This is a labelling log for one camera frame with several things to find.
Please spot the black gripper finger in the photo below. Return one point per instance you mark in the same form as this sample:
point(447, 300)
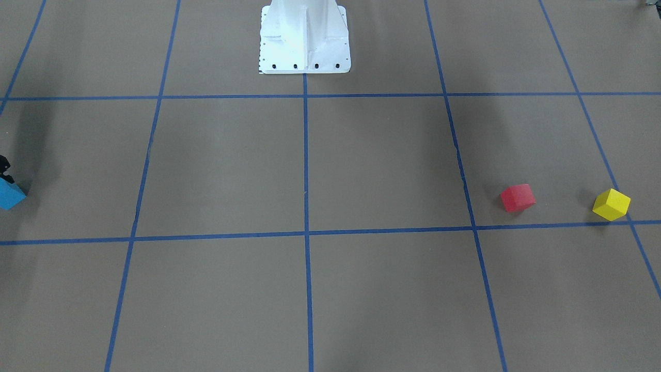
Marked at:
point(4, 166)

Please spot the blue foam cube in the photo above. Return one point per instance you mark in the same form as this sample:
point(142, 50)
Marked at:
point(11, 194)

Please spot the red foam cube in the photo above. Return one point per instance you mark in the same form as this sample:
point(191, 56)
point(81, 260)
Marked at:
point(518, 197)

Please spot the yellow foam cube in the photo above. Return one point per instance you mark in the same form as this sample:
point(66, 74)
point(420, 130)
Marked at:
point(611, 205)

